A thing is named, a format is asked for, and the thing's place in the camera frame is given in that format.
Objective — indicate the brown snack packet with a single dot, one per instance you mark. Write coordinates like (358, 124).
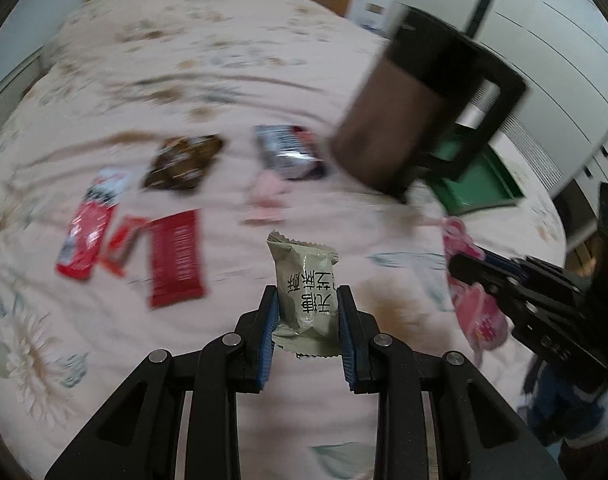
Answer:
(182, 163)

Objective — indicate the pink floral snack packet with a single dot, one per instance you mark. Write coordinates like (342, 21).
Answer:
(478, 316)

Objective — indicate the pink candy wrapper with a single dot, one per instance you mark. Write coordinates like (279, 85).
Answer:
(265, 201)

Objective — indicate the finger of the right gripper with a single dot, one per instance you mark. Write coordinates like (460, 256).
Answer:
(470, 270)
(509, 266)

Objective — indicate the beige green snack packet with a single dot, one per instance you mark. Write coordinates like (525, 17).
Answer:
(308, 309)

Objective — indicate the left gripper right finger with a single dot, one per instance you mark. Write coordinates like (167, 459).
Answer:
(356, 331)

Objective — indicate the brown black electric kettle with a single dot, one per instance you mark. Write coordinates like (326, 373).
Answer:
(431, 103)

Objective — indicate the silver red snack packet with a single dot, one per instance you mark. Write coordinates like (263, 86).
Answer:
(292, 152)

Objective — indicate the small orange red candy packet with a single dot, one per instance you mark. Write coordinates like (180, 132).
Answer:
(116, 252)

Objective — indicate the green rectangular tray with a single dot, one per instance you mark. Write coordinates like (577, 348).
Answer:
(486, 184)

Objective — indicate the dark red snack packet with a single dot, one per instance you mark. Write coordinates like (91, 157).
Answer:
(176, 261)

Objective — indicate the blue gloved right hand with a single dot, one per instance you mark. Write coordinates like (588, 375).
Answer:
(556, 410)

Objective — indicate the floral pink bed quilt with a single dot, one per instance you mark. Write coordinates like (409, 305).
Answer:
(126, 75)

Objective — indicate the wall power socket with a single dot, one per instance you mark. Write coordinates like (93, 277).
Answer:
(374, 9)

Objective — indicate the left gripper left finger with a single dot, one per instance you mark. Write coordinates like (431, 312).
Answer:
(256, 328)

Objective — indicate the long red white snack packet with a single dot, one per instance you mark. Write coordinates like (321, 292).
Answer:
(87, 229)

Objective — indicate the white louvered wardrobe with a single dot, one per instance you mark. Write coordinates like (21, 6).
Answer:
(560, 47)

